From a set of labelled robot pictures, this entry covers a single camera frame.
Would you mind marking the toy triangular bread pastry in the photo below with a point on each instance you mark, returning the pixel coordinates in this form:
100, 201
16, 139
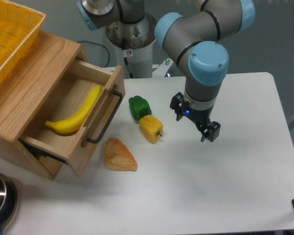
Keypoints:
117, 156

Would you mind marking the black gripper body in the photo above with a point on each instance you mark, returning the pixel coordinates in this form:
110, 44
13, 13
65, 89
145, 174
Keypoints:
201, 118

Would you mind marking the wooden drawer cabinet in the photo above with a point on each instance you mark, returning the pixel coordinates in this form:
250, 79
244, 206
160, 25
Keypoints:
25, 90

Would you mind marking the open wooden top drawer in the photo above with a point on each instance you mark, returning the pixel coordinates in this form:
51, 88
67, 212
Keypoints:
54, 150

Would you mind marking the black drawer handle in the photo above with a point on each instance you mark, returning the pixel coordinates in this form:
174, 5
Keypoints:
103, 119

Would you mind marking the yellow toy bell pepper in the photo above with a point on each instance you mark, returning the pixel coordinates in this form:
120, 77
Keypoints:
151, 127

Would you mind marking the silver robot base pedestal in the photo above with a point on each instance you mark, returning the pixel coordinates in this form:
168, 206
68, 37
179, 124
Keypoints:
133, 45

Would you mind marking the steel pot with lid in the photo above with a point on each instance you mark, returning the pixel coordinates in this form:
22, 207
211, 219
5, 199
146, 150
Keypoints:
9, 201

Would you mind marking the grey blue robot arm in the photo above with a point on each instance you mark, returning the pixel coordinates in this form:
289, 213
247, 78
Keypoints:
191, 43

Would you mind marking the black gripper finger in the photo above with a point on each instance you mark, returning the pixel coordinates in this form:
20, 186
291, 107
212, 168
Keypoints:
177, 105
210, 131

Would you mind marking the yellow plastic basket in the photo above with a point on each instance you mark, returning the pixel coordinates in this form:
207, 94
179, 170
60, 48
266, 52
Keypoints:
19, 28

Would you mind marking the yellow toy banana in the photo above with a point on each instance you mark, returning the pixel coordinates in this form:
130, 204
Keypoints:
73, 123

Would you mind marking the green toy bell pepper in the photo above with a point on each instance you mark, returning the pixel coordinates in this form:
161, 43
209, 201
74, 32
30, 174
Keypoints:
139, 107

